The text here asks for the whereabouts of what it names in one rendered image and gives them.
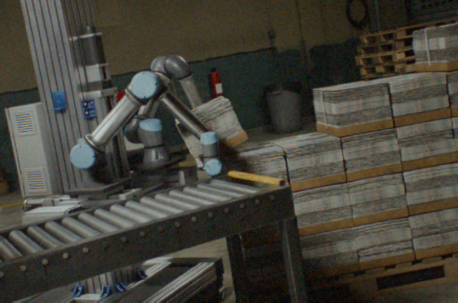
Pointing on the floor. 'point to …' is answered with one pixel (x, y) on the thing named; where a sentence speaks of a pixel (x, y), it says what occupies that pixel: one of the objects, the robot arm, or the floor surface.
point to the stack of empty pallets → (389, 50)
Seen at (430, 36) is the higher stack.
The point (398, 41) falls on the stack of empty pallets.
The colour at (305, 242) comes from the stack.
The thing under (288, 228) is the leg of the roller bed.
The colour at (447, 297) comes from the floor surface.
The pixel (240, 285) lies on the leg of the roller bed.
